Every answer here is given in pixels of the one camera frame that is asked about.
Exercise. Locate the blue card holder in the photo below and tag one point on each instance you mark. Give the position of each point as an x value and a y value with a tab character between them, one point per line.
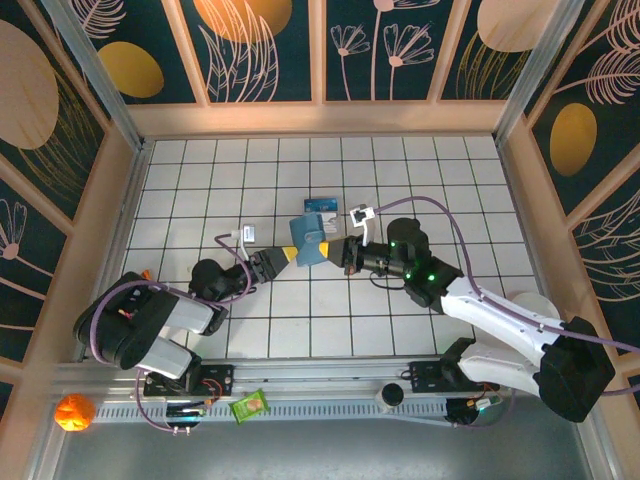
307	240

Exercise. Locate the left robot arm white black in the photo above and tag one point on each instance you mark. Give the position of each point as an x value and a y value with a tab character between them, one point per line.
185	312

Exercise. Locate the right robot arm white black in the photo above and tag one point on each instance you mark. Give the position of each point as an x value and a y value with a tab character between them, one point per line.
500	325

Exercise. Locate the green snack packet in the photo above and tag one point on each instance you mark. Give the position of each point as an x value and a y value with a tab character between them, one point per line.
250	406

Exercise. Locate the black controller module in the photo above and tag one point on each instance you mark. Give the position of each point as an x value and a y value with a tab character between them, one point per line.
185	413
462	415

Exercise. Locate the white bowl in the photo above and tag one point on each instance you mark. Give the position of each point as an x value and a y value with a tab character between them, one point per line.
535	302

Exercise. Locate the black knob on white base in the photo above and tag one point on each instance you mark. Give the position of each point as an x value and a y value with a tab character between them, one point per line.
391	396

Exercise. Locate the orange ball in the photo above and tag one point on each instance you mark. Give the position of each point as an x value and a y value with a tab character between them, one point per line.
75	412

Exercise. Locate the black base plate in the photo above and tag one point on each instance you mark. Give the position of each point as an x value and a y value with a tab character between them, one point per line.
222	375
425	375

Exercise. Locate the aluminium floor edge rail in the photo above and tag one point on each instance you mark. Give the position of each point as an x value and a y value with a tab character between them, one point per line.
134	200

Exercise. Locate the aluminium mounting rail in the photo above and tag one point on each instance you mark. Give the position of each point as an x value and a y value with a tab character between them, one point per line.
325	372

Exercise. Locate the aluminium corner post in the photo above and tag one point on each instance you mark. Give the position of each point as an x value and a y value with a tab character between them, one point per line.
100	75
532	75

